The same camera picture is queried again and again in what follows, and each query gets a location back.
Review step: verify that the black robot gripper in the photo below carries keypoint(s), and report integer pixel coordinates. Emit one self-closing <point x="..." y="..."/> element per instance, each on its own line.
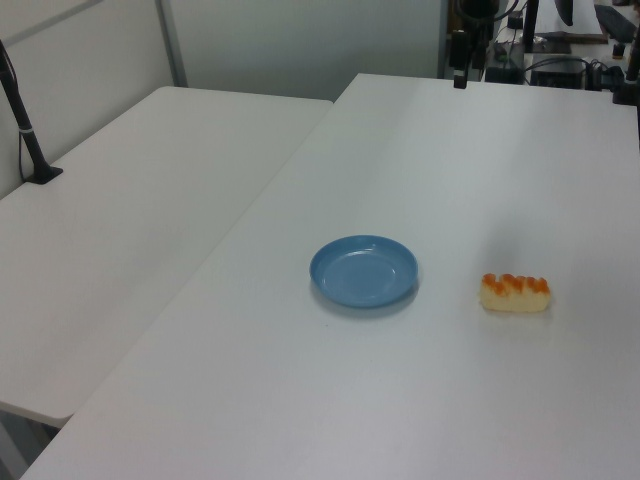
<point x="475" y="12"/>

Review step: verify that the bread slice with orange topping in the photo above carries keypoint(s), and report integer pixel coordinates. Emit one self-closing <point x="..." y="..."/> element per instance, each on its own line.
<point x="515" y="294"/>

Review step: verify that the blue round plate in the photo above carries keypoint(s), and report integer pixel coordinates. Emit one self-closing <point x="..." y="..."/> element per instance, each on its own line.
<point x="363" y="270"/>

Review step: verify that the small black device box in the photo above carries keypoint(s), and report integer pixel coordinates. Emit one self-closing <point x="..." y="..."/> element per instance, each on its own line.
<point x="503" y="74"/>

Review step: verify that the black vertical pole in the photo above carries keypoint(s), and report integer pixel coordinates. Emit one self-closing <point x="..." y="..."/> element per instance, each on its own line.
<point x="530" y="25"/>

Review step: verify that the black electronics box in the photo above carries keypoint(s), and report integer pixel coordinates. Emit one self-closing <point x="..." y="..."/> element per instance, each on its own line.
<point x="557" y="72"/>

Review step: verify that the black clamp stand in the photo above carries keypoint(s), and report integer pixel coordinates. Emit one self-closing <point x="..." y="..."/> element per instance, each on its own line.
<point x="625" y="90"/>

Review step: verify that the black camera stand pole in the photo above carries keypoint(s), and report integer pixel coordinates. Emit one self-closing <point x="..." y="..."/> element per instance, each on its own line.
<point x="22" y="125"/>

